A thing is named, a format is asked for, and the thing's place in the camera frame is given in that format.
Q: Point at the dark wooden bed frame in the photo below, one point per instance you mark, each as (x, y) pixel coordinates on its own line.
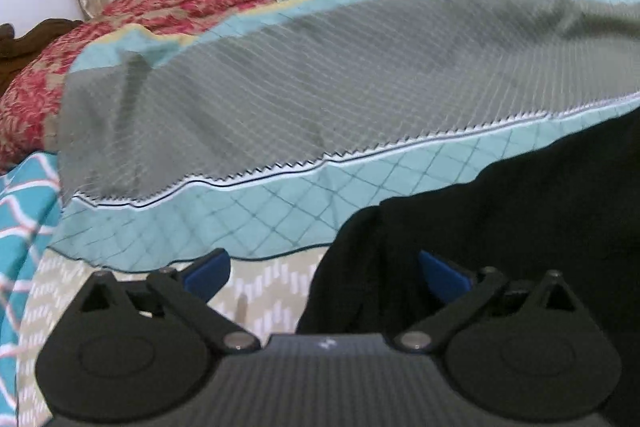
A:
(25, 47)

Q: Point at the striped patterned bedspread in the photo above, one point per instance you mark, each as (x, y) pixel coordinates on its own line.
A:
(320, 87)

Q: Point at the teal wavy striped bedsheet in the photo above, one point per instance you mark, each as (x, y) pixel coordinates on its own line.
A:
(22, 237)

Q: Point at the red floral patchwork quilt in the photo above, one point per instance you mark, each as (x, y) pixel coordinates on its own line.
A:
(165, 2)

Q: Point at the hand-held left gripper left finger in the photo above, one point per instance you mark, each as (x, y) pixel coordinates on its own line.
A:
(210, 273)

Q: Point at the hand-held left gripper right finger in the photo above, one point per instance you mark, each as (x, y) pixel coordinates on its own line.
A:
(442, 278)

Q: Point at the black pants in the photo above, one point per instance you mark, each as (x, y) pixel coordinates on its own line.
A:
(480, 227)

